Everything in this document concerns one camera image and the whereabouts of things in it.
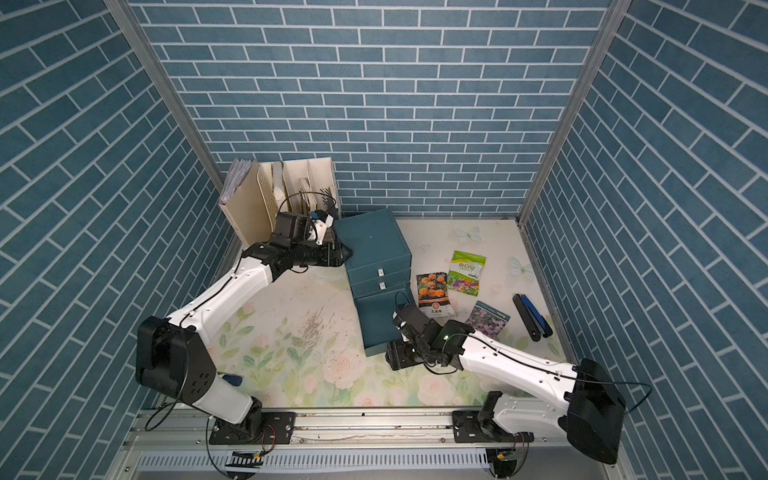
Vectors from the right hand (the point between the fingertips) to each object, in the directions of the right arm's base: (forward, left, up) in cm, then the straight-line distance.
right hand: (396, 357), depth 77 cm
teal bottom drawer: (+14, +7, -7) cm, 17 cm away
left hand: (+24, +15, +12) cm, 31 cm away
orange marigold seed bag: (+24, -10, -8) cm, 28 cm away
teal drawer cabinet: (+21, +6, +13) cm, 26 cm away
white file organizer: (+47, +48, +15) cm, 69 cm away
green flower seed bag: (+31, -21, -8) cm, 38 cm away
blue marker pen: (+16, -42, -7) cm, 45 cm away
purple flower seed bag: (+17, -27, -7) cm, 32 cm away
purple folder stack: (+47, +54, +22) cm, 75 cm away
